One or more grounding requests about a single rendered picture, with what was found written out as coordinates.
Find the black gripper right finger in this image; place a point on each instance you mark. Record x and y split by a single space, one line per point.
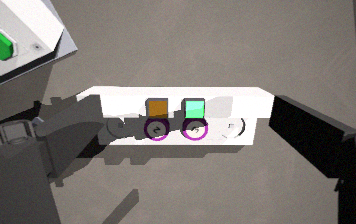
326 143

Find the white tray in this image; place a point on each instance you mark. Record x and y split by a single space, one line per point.
230 112

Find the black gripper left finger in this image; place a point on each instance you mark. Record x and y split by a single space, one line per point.
25 194

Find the magenta round cap with white number 2 top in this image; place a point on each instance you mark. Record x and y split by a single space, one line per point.
156 129

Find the magenta screw cap with number 3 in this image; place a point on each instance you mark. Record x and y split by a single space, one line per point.
195 129

